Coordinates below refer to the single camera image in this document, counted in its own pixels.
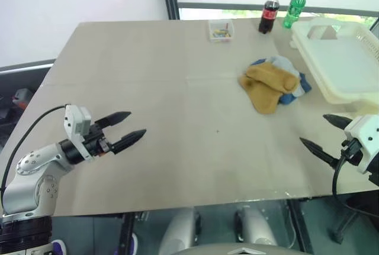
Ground black chair base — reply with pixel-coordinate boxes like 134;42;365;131
327;200;367;244

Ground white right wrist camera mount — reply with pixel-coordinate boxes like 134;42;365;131
343;114;379;175

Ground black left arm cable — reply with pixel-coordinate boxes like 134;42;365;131
0;104;68;205

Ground black table leg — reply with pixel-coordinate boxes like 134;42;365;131
286;198;314;255
118;212;136;255

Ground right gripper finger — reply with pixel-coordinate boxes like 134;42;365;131
298;137;342;168
322;114;354;130

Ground cream plastic basket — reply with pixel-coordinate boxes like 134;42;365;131
289;17;379;104

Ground small clear plastic box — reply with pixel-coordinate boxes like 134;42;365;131
207;20;235;43

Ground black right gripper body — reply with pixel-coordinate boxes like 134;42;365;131
339;137;364;167

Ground small colourful pieces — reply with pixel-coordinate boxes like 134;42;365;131
211;24;231;37

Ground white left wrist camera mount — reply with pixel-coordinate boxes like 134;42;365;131
63;104;96;161

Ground green bottle yellow cap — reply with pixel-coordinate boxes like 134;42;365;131
281;0;309;29

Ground cream plastic stand bracket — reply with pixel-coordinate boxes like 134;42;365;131
343;99;379;117

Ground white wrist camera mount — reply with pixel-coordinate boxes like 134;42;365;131
63;104;96;161
343;114;379;175

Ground cola bottle red cap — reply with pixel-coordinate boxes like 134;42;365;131
258;0;281;35

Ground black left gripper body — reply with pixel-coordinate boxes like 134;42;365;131
83;122;115;157

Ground grey window frame bar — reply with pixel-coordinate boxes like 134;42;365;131
178;1;379;18

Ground purple shoe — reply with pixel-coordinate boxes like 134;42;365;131
129;232;139;253
51;238;68;255

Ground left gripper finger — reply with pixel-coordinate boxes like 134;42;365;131
111;128;147;155
94;111;132;129

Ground grey robot torso edge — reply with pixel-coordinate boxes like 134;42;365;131
176;243;315;255

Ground orange grey device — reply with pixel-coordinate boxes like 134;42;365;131
11;88;34;110

